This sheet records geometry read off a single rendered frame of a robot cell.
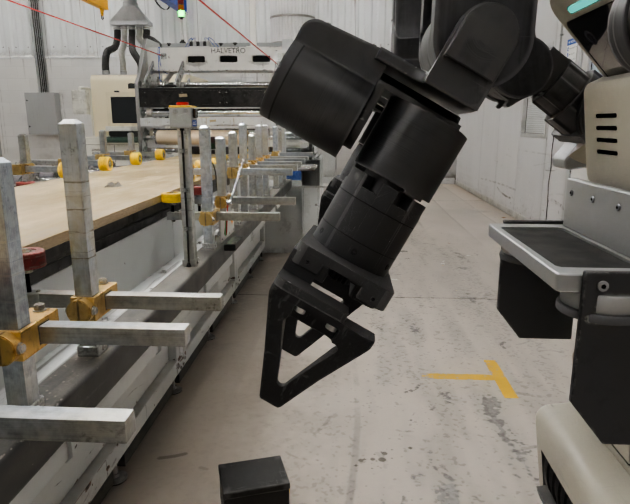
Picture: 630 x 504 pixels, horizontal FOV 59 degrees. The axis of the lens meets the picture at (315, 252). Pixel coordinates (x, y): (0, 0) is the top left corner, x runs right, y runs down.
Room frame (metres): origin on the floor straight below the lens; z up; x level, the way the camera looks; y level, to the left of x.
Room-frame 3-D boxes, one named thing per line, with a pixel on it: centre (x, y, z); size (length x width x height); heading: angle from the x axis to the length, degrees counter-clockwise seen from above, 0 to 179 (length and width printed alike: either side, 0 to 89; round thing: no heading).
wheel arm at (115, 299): (1.12, 0.41, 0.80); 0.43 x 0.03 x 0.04; 87
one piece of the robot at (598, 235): (0.58, -0.29, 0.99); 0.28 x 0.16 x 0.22; 176
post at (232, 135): (2.58, 0.37, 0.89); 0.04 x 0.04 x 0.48; 87
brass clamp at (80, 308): (1.11, 0.46, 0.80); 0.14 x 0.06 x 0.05; 177
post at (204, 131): (2.09, 0.40, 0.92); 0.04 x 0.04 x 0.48; 87
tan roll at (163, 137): (4.97, 0.78, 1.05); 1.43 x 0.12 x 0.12; 87
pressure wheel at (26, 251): (1.14, 0.61, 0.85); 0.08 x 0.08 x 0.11
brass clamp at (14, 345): (0.86, 0.48, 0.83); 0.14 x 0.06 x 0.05; 177
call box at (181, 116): (1.83, 0.42, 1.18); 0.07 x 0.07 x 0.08; 87
